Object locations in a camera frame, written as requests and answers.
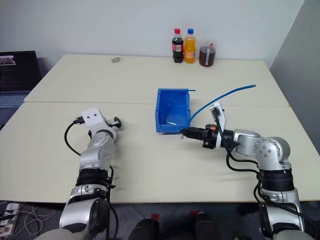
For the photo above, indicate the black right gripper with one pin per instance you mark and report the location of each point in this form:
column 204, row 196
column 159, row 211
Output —
column 209, row 140

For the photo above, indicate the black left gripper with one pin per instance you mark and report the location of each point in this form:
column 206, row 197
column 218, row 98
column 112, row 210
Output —
column 117, row 123

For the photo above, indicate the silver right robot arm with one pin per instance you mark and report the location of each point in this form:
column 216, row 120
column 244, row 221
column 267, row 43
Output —
column 267, row 147

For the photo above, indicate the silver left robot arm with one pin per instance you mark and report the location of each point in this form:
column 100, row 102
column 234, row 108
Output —
column 97, row 152

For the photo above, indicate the blue plastic bin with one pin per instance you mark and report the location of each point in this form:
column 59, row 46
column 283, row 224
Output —
column 172, row 127

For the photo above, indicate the clear tape roll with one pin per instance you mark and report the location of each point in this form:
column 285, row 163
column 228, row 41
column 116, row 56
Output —
column 116, row 60

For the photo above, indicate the jar of dark liquid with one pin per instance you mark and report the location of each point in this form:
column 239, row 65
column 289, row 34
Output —
column 207, row 56

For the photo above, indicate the orange soda bottle blue cap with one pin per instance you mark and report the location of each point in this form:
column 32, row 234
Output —
column 190, row 50

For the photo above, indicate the cola bottle red cap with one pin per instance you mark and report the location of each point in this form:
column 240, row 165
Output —
column 177, row 47

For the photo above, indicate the dark rounded shape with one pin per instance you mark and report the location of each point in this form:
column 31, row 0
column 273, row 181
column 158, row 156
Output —
column 145, row 230
column 206, row 226

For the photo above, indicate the dark laptop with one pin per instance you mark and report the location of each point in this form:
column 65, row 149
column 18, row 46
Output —
column 17, row 72

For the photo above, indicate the grey robot torso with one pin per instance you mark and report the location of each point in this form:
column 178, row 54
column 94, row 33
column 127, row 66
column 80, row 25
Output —
column 57, row 235

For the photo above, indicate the white power strip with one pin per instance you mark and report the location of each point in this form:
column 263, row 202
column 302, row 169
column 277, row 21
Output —
column 7, row 217

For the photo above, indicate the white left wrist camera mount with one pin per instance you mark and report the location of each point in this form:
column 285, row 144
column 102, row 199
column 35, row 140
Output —
column 93, row 117

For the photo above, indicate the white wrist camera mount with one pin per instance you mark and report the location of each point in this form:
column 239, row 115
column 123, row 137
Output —
column 221, row 117
column 93, row 117

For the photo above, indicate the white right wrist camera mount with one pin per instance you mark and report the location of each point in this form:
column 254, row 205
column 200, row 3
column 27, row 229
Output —
column 221, row 117

